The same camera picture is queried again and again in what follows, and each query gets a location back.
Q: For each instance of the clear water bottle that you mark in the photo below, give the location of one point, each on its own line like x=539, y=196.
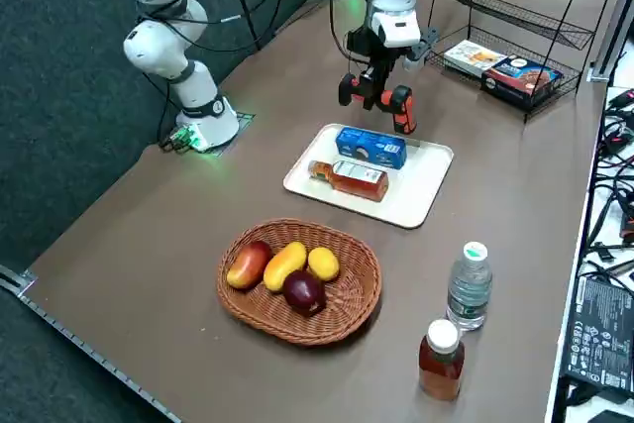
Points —
x=468, y=289

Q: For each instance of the square amber tea bottle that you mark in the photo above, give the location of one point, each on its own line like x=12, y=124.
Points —
x=359, y=185

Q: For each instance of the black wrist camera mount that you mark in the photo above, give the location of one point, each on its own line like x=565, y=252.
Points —
x=425, y=42

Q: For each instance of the long yellow mango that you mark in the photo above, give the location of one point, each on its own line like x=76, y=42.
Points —
x=282, y=267

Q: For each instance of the green terminal block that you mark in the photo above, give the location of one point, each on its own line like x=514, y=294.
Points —
x=180, y=138

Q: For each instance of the white rectangular tray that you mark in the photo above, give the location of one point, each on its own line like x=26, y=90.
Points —
x=416, y=185

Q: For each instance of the dark red apple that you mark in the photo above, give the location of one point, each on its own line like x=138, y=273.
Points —
x=304, y=294

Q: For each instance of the white snack box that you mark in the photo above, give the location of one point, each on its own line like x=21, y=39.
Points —
x=470, y=56

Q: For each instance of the blue Oreo cookie box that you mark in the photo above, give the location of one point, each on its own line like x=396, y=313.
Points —
x=371, y=145

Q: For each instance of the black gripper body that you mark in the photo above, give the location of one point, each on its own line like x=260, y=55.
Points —
x=359, y=41

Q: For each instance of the white-capped amber tea bottle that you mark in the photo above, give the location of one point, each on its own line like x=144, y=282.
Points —
x=441, y=368

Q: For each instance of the small round yellow mango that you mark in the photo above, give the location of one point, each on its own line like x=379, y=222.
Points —
x=324, y=264

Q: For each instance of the brown wicker basket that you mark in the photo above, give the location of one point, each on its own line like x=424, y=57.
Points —
x=347, y=304

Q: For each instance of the orange black barcode scanner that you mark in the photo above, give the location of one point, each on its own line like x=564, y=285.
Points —
x=402, y=113

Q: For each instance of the aluminium frame post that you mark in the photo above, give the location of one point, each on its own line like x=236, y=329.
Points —
x=614, y=36

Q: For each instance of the red connector plug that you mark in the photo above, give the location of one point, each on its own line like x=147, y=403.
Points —
x=623, y=98

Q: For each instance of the dark blue cookie box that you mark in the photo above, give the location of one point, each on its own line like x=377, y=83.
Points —
x=520, y=78

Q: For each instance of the red yellow mango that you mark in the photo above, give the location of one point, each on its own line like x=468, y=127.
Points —
x=247, y=267

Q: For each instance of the dark arm base plate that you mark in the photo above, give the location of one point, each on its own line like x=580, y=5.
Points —
x=243, y=120

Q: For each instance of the black labelled device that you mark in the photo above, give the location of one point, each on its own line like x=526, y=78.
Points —
x=599, y=334

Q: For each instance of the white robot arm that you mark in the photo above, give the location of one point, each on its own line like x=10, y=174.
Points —
x=198, y=91

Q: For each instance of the orange connector plug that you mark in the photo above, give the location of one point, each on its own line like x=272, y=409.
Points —
x=628, y=225

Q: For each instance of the silver table edge rail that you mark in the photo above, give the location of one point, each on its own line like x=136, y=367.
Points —
x=74, y=334

